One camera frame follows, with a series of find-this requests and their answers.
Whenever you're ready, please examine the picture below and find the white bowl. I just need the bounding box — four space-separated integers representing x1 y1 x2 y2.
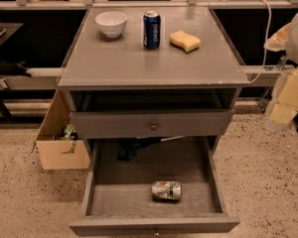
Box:
95 11 127 38

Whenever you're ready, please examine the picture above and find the white cable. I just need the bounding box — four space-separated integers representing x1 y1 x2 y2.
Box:
248 0 273 84

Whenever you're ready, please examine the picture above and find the green item in box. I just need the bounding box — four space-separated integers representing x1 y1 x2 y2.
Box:
53 124 77 141

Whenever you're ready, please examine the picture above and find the blue pepsi can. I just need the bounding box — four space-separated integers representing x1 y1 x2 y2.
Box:
143 11 161 49

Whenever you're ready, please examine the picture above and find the grey drawer cabinet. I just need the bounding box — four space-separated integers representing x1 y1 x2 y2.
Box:
57 5 251 157

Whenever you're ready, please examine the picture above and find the closed grey upper drawer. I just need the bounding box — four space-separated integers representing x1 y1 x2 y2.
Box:
71 110 232 138

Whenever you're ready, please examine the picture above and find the yellow sponge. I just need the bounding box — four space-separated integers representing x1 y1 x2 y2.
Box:
169 31 201 53

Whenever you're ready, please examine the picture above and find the open grey lower drawer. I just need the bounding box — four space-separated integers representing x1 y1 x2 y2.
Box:
70 137 239 236

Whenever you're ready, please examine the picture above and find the cardboard box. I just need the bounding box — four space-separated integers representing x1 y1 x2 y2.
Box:
36 90 90 170

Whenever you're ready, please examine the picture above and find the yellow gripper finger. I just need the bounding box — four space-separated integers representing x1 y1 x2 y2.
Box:
265 67 298 131

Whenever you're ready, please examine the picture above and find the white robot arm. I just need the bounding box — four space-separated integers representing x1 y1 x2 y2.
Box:
264 13 298 131

